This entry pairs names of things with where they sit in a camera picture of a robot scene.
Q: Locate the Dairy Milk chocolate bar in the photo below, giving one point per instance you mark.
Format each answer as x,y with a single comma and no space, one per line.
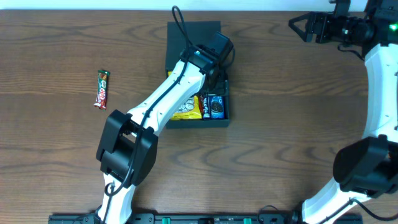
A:
206,110

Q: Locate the KitKat Milo chocolate bar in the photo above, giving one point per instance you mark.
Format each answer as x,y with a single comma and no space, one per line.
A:
102,92

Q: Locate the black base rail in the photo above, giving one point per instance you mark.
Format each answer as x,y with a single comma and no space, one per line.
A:
148,218

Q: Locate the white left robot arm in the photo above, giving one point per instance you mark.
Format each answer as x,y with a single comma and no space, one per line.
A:
128,145

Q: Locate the yellow Hacks candy bag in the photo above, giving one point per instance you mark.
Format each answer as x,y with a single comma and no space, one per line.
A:
189,110

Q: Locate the red Hacks candy bag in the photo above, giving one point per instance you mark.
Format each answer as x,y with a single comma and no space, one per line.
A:
200,103

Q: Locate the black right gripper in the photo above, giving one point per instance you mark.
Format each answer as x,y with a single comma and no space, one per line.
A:
319,27

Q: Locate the blue Oreo cookie pack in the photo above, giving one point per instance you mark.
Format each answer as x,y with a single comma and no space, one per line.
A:
216,104

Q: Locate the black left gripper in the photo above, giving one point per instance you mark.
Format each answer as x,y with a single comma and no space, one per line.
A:
219,83

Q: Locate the dark green gift box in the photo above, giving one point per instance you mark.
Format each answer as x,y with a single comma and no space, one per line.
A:
199,33

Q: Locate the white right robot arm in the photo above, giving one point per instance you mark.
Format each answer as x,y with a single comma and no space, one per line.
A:
367,169

